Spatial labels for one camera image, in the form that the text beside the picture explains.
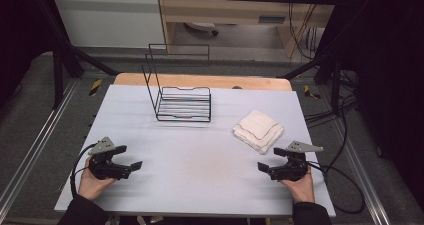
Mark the light grey table cover board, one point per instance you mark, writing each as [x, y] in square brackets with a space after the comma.
[200, 158]

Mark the white cabinet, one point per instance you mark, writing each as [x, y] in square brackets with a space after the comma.
[106, 21]

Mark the aluminium floor rail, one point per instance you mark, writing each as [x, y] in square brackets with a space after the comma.
[36, 141]
[363, 178]

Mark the person's left hand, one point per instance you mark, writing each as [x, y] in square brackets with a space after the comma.
[90, 186]

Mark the person's right hand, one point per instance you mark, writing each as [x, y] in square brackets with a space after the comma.
[302, 190]

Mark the light wooden desk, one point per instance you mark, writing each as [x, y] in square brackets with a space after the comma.
[233, 11]

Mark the black curtain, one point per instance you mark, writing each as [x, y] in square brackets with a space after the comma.
[20, 35]
[383, 68]

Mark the office chair base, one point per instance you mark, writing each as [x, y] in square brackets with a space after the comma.
[201, 26]

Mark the white towel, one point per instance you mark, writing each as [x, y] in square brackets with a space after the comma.
[258, 130]

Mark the wooden table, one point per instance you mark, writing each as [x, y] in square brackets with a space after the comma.
[200, 81]

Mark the yellow black floor tape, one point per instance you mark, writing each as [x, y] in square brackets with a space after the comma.
[95, 87]
[310, 92]

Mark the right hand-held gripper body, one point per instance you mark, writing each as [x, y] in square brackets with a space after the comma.
[293, 171]

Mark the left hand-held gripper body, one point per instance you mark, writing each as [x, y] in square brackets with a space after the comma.
[103, 167]

